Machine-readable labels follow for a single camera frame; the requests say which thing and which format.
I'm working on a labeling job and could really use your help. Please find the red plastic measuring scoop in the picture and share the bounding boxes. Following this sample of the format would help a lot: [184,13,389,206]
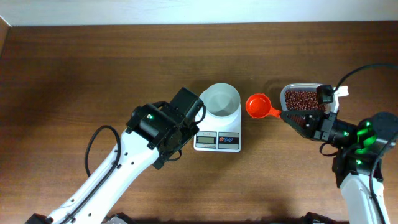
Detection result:
[245,93,282,119]

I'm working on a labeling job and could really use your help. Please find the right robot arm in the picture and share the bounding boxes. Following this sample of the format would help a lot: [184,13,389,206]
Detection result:
[280,110,397,223]

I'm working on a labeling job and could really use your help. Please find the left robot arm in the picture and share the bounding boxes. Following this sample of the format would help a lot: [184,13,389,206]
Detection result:
[27,88,206,224]

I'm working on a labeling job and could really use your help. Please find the white digital kitchen scale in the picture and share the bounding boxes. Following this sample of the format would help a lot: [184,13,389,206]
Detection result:
[193,104,242,152]

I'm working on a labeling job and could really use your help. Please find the red beans in container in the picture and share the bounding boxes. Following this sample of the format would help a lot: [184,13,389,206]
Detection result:
[284,90,326,111]

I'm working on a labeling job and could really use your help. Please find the clear plastic bean container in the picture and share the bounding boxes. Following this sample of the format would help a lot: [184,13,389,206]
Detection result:
[280,83,339,114]

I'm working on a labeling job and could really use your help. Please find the white round bowl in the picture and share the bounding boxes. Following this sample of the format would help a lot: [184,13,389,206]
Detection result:
[200,83,241,117]

